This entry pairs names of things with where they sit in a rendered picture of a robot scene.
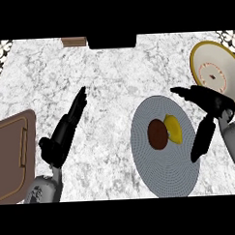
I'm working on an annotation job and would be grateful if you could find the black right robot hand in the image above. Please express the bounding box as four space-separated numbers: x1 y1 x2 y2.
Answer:
169 82 235 164

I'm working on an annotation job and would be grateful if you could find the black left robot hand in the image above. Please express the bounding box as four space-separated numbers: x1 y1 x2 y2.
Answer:
35 85 91 170

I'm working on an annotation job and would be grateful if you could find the white bowl with yellow rim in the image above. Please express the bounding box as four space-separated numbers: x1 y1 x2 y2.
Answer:
188 39 235 110

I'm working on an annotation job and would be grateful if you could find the yellow lemon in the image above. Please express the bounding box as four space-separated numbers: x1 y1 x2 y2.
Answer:
162 113 185 146

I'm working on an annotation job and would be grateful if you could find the round grey placemat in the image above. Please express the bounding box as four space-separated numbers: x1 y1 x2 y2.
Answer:
129 93 202 200

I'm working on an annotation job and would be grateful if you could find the brown cutting board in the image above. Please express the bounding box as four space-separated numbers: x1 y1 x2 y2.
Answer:
0 108 41 206

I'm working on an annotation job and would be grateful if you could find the round brown disc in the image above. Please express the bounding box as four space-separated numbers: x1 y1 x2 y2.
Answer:
146 117 170 151

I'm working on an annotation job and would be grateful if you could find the small brown wooden block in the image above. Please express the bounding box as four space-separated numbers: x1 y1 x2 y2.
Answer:
61 37 88 48

